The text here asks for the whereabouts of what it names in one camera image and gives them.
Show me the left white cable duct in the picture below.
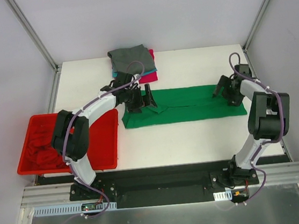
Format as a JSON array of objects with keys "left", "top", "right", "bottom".
[{"left": 34, "top": 202, "right": 117, "bottom": 217}]

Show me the aluminium front rail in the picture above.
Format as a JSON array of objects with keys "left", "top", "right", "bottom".
[{"left": 19, "top": 181, "right": 75, "bottom": 208}]

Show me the red t-shirt in bin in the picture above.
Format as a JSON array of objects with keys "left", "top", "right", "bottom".
[{"left": 25, "top": 124, "right": 64, "bottom": 170}]

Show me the green t-shirt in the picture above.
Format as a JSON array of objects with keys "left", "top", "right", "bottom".
[{"left": 122, "top": 85, "right": 247, "bottom": 129}]

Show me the folded pink t-shirt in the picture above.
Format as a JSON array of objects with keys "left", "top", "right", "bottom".
[{"left": 139, "top": 49, "right": 158, "bottom": 84}]

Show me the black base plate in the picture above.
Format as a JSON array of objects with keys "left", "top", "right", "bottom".
[{"left": 69, "top": 161, "right": 259, "bottom": 209}]

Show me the red plastic bin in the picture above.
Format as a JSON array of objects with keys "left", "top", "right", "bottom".
[{"left": 17, "top": 109, "right": 118, "bottom": 175}]

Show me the right white cable duct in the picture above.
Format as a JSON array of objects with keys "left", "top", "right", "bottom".
[{"left": 213, "top": 190, "right": 232, "bottom": 201}]

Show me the folded teal t-shirt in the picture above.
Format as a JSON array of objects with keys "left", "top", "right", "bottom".
[{"left": 112, "top": 65, "right": 157, "bottom": 78}]

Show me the right aluminium frame post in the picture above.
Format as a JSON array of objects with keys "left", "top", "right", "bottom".
[{"left": 242, "top": 0, "right": 272, "bottom": 53}]

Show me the white cable duct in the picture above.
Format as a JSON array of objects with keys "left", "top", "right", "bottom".
[
  {"left": 213, "top": 190, "right": 232, "bottom": 201},
  {"left": 34, "top": 202, "right": 117, "bottom": 217}
]

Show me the aluminium frame post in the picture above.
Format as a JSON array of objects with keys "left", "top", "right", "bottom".
[
  {"left": 4, "top": 0, "right": 60, "bottom": 72},
  {"left": 242, "top": 0, "right": 272, "bottom": 53}
]

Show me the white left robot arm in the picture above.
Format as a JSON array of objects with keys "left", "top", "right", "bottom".
[{"left": 51, "top": 72, "right": 157, "bottom": 199}]

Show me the left aluminium frame post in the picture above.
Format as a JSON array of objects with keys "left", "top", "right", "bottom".
[{"left": 4, "top": 0, "right": 60, "bottom": 72}]

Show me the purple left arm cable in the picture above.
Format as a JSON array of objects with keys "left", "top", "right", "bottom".
[{"left": 20, "top": 60, "right": 163, "bottom": 224}]

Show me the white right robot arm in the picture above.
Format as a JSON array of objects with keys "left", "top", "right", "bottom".
[{"left": 213, "top": 64, "right": 290, "bottom": 187}]

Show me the folded grey t-shirt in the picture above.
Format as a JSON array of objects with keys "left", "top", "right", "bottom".
[{"left": 107, "top": 44, "right": 156, "bottom": 71}]

